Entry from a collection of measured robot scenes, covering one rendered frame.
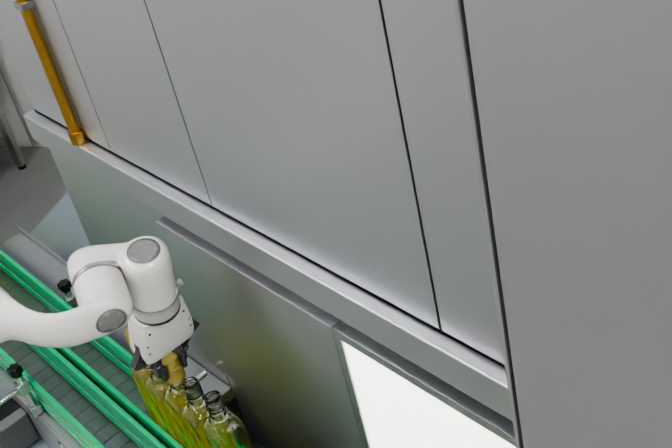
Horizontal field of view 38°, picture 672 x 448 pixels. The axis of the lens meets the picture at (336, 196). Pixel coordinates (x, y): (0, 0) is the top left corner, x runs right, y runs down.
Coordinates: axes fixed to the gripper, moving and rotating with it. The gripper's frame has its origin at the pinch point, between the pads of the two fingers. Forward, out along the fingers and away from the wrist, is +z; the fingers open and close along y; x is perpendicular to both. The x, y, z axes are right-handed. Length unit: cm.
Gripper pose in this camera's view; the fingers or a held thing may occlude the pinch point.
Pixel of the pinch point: (169, 362)
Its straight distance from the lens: 172.2
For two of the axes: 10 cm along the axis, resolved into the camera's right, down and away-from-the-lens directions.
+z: 0.2, 7.1, 7.1
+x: 7.0, 5.0, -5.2
